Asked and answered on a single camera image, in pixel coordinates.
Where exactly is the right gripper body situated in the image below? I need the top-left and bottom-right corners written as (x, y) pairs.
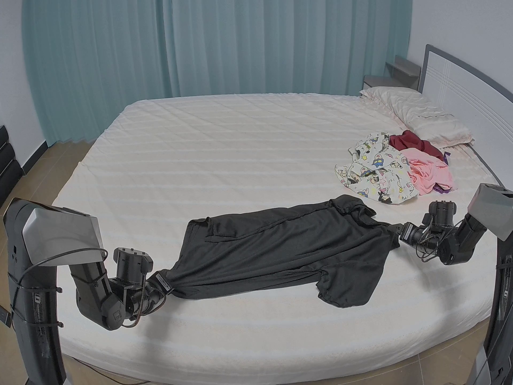
top-left (399, 222), bottom-right (421, 248)

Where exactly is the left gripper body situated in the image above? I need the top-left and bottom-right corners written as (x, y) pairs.
top-left (141, 270), bottom-right (174, 311)

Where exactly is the black T-shirt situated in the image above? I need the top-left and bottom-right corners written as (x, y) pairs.
top-left (166, 194), bottom-right (401, 309)

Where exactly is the bed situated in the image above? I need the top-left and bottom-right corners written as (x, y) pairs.
top-left (50, 44), bottom-right (513, 382)

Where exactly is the pink garment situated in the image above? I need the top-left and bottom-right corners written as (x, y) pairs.
top-left (401, 147), bottom-right (455, 197)

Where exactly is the white printed garment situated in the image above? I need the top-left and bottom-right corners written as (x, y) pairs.
top-left (335, 132), bottom-right (419, 205)

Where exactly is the purple garment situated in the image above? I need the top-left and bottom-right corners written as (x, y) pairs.
top-left (433, 149), bottom-right (455, 195)

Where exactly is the dark red garment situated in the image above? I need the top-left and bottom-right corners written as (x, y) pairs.
top-left (389, 130), bottom-right (445, 161)

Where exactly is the cream pillow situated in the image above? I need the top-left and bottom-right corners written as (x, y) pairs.
top-left (359, 86), bottom-right (475, 149)

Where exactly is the grey bedside table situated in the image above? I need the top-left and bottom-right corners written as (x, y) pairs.
top-left (363, 55), bottom-right (421, 92)

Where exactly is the blue-green curtain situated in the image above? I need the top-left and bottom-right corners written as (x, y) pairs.
top-left (22, 0), bottom-right (177, 145)
top-left (166, 0), bottom-right (413, 97)

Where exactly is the black cable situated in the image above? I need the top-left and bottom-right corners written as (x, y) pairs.
top-left (16, 248), bottom-right (109, 284)

